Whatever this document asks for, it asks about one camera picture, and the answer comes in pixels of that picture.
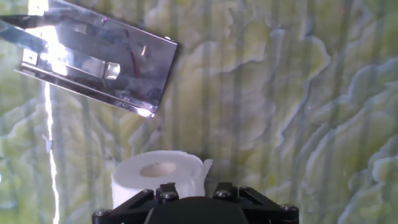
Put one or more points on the chrome toilet paper holder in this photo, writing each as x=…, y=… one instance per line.
x=124, y=62

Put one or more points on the white toilet paper roll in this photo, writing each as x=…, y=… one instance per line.
x=130, y=177

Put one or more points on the green marble pattern mat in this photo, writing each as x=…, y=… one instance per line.
x=264, y=109

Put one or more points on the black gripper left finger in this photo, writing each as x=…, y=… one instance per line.
x=124, y=208

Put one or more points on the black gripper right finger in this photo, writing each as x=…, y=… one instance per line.
x=267, y=208

